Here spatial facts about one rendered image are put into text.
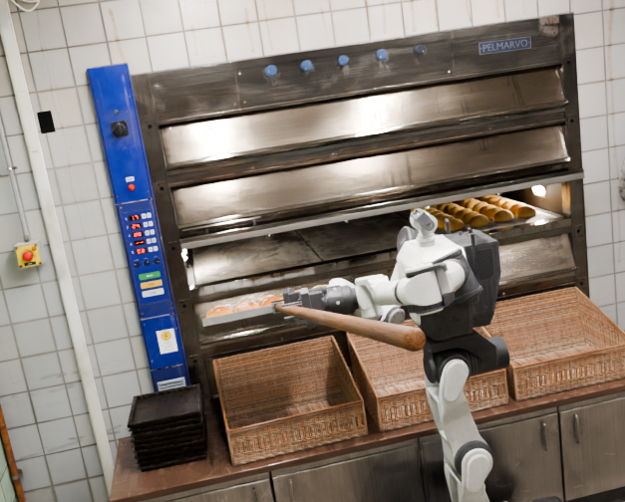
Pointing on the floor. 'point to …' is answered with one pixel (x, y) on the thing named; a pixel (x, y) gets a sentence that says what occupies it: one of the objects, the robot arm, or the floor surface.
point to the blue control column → (132, 153)
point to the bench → (432, 457)
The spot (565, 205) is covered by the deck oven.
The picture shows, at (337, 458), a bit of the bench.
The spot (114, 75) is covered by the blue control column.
